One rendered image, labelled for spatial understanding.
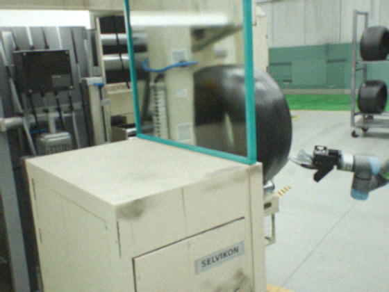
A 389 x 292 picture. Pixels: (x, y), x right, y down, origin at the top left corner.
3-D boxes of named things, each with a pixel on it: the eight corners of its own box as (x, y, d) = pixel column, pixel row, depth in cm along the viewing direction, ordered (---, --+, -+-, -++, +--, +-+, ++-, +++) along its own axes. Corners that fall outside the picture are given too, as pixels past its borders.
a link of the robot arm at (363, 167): (378, 180, 189) (382, 161, 186) (350, 176, 191) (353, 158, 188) (375, 172, 196) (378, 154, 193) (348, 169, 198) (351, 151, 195)
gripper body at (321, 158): (312, 144, 196) (342, 147, 194) (310, 160, 201) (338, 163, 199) (312, 153, 190) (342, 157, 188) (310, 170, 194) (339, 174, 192)
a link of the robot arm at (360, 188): (376, 197, 199) (381, 174, 195) (361, 203, 192) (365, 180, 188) (360, 190, 204) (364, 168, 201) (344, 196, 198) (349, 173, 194)
